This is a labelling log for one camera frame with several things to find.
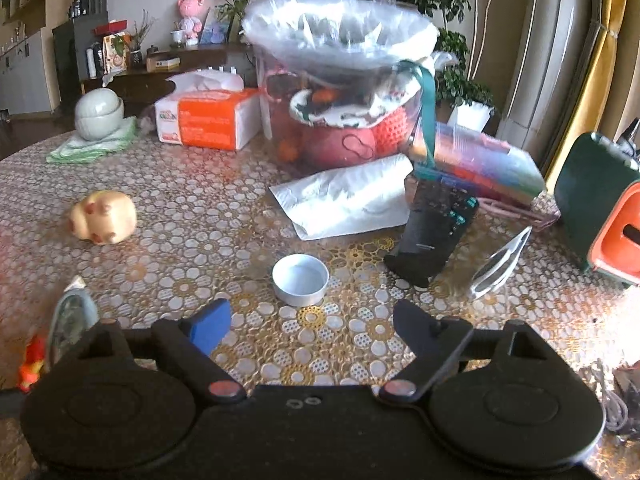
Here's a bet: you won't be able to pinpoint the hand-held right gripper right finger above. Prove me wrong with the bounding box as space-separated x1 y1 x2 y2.
379 299 547 405

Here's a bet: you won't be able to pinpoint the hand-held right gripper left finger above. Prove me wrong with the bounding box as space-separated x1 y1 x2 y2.
77 299 247 407

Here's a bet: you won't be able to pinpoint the small round white dish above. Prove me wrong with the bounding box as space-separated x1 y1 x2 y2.
272 254 330 307

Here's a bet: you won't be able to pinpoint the black remote control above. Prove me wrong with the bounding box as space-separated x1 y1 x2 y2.
384 172 480 289

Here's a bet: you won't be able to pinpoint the white pointed plastic packet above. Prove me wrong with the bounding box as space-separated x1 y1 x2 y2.
467 226 533 301

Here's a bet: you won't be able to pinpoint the silver foil bag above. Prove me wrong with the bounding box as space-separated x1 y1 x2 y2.
269 153 415 241

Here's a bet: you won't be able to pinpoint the beige pig figurine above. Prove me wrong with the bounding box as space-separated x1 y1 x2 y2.
68 191 137 246

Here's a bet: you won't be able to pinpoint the pink clothes hanger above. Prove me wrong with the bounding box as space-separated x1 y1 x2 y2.
477 197 562 233

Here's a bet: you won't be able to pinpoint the colourful stack in plastic wrap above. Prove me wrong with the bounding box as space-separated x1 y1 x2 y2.
412 121 547 208

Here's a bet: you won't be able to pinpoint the orange and white tissue pack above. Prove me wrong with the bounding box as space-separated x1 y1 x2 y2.
154 71 262 152

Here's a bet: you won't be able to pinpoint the green folded cloth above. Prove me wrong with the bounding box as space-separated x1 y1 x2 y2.
46 116 138 165

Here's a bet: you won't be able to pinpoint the green and orange container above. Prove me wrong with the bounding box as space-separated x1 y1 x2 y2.
554 131 640 288

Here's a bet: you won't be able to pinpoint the grey-green stacked bowls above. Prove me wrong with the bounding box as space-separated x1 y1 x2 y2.
75 87 125 142

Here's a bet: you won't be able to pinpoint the wooden tv cabinet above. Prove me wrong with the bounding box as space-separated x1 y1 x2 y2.
80 42 258 116

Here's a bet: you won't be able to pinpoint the large clear plastic bag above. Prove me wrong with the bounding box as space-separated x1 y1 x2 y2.
241 0 442 171

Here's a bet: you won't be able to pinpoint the potted green plant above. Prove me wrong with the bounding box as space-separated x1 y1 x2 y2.
400 0 526 133

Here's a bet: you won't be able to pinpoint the white standing air conditioner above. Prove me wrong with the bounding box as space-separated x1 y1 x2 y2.
495 0 598 176

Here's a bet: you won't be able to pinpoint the pink plush toy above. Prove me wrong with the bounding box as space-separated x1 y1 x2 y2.
177 0 210 43

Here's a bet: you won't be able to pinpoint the yellow curtain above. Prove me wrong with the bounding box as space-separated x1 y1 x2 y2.
570 0 640 143

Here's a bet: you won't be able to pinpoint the orange toy keychain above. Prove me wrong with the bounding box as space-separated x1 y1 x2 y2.
18 335 48 393

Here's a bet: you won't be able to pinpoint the grey cable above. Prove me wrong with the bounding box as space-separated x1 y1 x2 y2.
580 359 632 436

